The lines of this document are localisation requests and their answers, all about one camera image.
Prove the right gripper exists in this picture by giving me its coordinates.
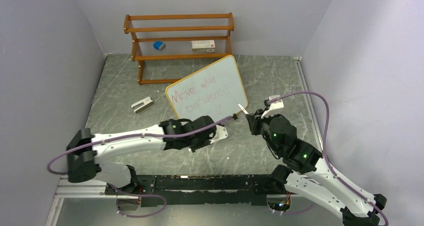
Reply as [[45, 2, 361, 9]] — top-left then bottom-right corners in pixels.
[[246, 107, 282, 155]]

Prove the white red-ended marker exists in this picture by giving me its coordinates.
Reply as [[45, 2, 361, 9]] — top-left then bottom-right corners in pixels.
[[237, 103, 249, 115]]

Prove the yellow framed whiteboard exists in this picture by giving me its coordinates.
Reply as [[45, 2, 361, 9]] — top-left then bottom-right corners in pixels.
[[165, 55, 249, 122]]

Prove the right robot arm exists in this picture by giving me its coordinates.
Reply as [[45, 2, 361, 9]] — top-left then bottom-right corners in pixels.
[[245, 109, 387, 226]]

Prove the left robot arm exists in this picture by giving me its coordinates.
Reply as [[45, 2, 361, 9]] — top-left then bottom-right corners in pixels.
[[66, 115, 228, 194]]

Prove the blue whiteboard eraser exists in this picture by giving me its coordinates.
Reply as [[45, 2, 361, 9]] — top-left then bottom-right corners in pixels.
[[153, 41, 166, 51]]

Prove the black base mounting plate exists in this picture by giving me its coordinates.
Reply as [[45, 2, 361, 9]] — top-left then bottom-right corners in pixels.
[[104, 174, 302, 207]]

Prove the grey white stapler-like block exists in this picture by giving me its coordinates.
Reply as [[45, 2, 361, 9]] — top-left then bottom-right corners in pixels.
[[131, 96, 154, 114]]

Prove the white red marker box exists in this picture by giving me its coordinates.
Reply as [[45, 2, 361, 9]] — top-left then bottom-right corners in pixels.
[[191, 40, 216, 54]]

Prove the wooden two-tier rack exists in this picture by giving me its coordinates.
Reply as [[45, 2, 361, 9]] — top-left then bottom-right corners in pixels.
[[123, 12, 235, 85]]

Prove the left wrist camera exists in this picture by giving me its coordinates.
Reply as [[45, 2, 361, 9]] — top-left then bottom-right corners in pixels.
[[209, 125, 229, 144]]

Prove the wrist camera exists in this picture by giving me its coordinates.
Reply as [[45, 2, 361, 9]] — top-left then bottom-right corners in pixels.
[[209, 125, 229, 144], [261, 95, 285, 119]]

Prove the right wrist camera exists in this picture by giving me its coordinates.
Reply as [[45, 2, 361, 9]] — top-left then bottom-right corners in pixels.
[[261, 95, 285, 119]]

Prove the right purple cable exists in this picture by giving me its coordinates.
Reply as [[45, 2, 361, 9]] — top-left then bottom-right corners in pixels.
[[264, 91, 389, 226]]

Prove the aluminium rail frame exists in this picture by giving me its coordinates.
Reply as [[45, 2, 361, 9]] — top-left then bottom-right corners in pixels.
[[54, 174, 332, 199]]

